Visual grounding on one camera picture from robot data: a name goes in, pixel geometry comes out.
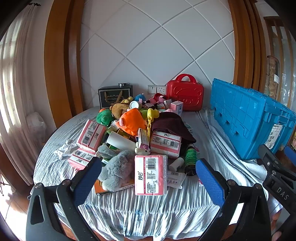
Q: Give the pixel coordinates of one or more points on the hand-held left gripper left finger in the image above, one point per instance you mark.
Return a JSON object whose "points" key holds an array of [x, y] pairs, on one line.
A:
{"points": [[89, 180]]}

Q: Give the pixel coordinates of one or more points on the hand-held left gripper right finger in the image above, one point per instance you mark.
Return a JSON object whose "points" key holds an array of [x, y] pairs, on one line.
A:
{"points": [[209, 180]]}

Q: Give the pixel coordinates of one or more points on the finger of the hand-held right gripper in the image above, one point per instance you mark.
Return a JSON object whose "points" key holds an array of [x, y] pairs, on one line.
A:
{"points": [[291, 154], [269, 157]]}

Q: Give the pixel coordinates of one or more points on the dark glass bottle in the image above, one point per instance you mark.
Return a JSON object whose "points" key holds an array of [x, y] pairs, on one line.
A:
{"points": [[190, 158]]}

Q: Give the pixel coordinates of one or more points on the white pill bottle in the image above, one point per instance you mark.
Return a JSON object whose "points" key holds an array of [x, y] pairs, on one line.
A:
{"points": [[177, 164]]}

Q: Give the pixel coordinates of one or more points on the blue plastic crate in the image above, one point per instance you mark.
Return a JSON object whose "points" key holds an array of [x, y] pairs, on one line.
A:
{"points": [[242, 125]]}

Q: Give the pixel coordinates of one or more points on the red pink boxes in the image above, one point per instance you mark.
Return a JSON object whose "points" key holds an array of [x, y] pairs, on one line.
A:
{"points": [[165, 143]]}

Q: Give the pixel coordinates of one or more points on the pink tissue pack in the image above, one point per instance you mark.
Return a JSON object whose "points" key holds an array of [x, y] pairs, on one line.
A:
{"points": [[150, 176], [81, 158], [91, 134]]}

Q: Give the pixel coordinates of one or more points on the dark maroon cloth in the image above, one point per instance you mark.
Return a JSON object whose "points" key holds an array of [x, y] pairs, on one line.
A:
{"points": [[172, 126]]}

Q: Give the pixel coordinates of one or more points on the small pink box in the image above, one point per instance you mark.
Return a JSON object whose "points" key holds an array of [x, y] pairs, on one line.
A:
{"points": [[143, 139]]}

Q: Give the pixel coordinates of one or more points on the brown bottle with white cap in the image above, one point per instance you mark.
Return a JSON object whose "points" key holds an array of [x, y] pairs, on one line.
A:
{"points": [[134, 105]]}

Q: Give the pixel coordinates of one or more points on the white cloth covered desktop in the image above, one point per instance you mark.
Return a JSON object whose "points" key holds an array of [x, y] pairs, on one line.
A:
{"points": [[148, 208]]}

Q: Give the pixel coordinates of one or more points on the person's right hand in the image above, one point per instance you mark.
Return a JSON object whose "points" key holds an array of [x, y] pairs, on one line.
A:
{"points": [[275, 216]]}

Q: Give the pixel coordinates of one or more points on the grey plush toy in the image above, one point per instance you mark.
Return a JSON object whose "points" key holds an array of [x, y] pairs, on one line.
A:
{"points": [[118, 169]]}

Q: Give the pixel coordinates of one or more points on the white sachet packet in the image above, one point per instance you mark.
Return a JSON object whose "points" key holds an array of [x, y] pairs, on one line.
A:
{"points": [[175, 179]]}

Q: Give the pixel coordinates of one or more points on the orange flat box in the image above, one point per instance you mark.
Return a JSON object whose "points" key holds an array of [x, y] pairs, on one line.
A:
{"points": [[124, 186]]}

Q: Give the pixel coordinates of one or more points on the crumpled white tissue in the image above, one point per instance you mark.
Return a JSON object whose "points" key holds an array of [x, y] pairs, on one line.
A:
{"points": [[64, 149]]}

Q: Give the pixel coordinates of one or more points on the white paper tube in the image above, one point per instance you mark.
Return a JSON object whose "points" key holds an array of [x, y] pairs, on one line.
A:
{"points": [[121, 141]]}

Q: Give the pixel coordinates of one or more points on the small white plush toy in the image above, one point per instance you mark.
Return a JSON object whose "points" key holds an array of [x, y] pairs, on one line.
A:
{"points": [[143, 150]]}

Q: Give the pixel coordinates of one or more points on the green plush toy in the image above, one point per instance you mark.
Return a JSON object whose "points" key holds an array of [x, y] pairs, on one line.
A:
{"points": [[104, 117]]}

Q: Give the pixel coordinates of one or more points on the orange plush toy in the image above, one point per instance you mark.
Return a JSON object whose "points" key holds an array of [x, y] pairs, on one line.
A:
{"points": [[131, 121]]}

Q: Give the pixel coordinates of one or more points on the white plastic bag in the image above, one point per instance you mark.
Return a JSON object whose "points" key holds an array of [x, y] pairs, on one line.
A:
{"points": [[35, 125]]}

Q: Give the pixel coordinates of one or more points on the pink and white box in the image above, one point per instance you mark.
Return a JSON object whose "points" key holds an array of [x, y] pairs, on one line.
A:
{"points": [[177, 109]]}

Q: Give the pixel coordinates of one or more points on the brown plush bear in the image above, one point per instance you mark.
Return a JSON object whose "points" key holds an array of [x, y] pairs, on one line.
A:
{"points": [[120, 107]]}

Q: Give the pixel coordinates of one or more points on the rolled patterned carpet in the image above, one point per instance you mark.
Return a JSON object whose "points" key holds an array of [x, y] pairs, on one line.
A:
{"points": [[272, 76]]}

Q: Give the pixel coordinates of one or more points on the yellow plastic clip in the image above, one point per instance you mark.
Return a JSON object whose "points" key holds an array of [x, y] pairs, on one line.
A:
{"points": [[149, 127]]}

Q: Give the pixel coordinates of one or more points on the yellow-green plastic toy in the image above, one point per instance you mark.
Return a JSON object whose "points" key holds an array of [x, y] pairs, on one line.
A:
{"points": [[151, 114]]}

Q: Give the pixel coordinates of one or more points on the black gift box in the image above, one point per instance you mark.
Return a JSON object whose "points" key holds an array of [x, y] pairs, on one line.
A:
{"points": [[115, 96]]}

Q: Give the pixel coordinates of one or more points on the red toy suitcase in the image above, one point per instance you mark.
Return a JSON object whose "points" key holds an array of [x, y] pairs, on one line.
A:
{"points": [[185, 92]]}

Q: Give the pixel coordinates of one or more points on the wooden slat glass partition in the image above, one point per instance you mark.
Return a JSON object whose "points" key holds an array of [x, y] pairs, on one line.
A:
{"points": [[284, 58]]}

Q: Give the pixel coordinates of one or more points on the blue plush toy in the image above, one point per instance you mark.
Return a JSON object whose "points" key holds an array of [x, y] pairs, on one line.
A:
{"points": [[140, 97]]}

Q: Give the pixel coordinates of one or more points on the light patterned curtain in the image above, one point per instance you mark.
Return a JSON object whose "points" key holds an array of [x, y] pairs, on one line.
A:
{"points": [[16, 92]]}

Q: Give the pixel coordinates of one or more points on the white wall socket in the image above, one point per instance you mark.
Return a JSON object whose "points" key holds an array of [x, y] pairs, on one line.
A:
{"points": [[161, 89]]}

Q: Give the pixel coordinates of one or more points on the white wall switch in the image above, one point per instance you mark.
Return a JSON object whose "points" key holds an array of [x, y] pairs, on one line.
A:
{"points": [[151, 89]]}

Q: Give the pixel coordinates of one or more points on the curved wooden wall frame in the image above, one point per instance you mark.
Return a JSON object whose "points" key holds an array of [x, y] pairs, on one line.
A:
{"points": [[245, 46], [62, 58]]}

